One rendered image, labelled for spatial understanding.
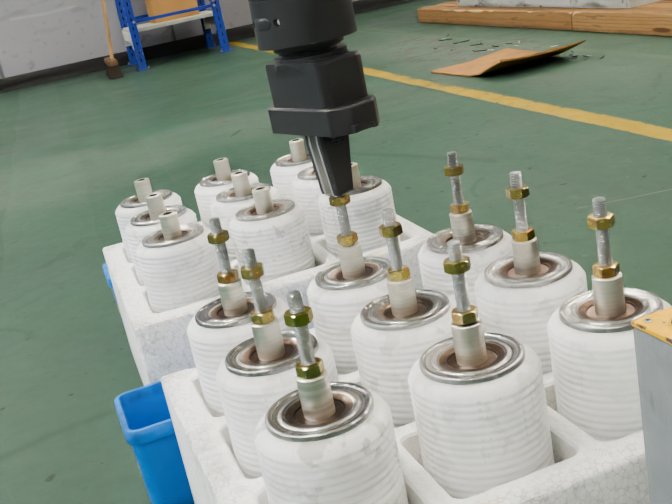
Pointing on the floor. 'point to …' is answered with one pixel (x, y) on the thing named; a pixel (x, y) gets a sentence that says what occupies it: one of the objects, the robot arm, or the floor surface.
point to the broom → (110, 51)
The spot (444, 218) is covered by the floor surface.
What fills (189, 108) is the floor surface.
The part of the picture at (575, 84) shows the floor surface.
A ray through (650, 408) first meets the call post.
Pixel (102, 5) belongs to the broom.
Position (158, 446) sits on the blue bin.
